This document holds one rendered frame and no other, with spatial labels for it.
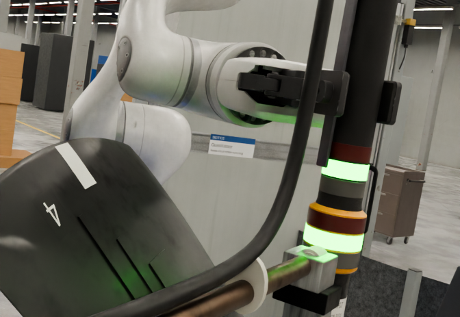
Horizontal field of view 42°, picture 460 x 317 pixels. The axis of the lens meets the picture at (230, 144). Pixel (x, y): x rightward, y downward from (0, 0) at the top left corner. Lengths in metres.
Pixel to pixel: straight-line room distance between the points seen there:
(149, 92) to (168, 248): 0.23
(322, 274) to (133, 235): 0.13
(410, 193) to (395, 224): 0.42
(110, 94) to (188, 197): 1.37
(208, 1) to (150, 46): 0.15
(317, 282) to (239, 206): 2.06
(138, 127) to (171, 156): 0.08
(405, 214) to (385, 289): 5.09
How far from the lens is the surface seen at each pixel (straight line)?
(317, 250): 0.43
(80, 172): 0.38
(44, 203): 0.34
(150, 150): 1.08
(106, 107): 1.05
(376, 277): 2.38
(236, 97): 0.50
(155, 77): 0.60
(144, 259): 0.38
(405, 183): 7.29
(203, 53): 0.62
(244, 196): 2.46
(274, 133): 2.48
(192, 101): 0.62
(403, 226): 7.46
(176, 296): 0.27
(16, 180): 0.34
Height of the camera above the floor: 1.49
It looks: 5 degrees down
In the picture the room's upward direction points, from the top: 9 degrees clockwise
